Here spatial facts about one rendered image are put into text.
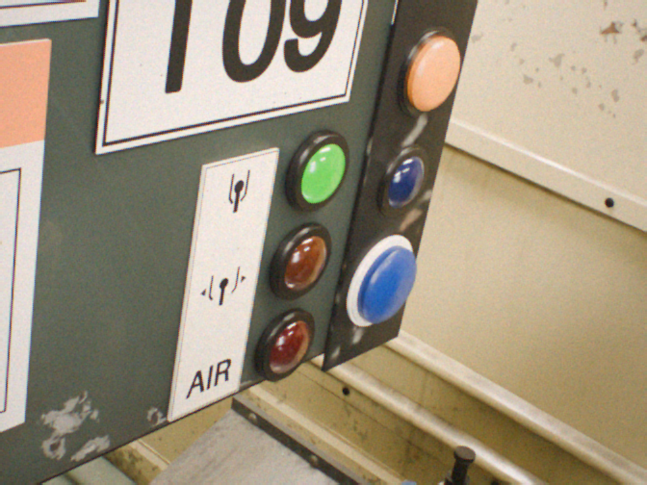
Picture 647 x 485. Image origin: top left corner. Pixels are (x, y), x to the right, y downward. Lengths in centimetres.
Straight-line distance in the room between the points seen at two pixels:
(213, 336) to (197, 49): 10
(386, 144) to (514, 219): 86
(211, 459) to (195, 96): 127
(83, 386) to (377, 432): 113
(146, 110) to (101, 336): 7
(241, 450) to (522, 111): 64
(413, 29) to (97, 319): 14
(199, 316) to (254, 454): 121
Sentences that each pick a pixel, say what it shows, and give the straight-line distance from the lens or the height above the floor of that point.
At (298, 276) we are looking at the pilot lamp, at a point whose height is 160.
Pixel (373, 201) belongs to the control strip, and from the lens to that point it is 38.
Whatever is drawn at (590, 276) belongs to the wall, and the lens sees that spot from 120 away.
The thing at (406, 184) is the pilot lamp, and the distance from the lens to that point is 39.
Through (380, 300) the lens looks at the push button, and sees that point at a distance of 40.
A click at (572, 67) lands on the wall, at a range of 116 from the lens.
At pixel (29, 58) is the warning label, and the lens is 26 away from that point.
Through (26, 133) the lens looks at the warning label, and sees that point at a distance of 27.
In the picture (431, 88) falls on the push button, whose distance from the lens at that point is 37.
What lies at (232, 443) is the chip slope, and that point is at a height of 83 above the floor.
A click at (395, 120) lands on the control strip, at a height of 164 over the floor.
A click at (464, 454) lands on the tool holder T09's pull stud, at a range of 77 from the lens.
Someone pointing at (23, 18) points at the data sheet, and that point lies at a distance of 26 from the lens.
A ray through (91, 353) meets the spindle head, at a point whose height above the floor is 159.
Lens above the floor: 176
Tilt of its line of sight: 26 degrees down
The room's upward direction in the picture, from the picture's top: 11 degrees clockwise
